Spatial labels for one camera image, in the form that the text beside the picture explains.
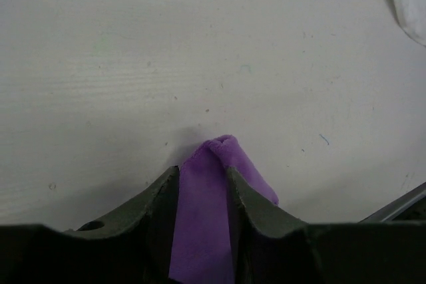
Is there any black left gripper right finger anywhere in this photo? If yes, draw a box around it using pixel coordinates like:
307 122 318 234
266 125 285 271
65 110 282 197
227 168 425 283

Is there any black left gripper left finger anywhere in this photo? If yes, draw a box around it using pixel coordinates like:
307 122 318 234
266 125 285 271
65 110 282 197
1 166 180 283

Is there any purple and black towel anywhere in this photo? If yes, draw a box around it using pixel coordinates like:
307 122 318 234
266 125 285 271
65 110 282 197
169 135 279 283

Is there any aluminium mounting rail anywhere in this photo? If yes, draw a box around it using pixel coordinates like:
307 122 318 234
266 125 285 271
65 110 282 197
361 183 426 223

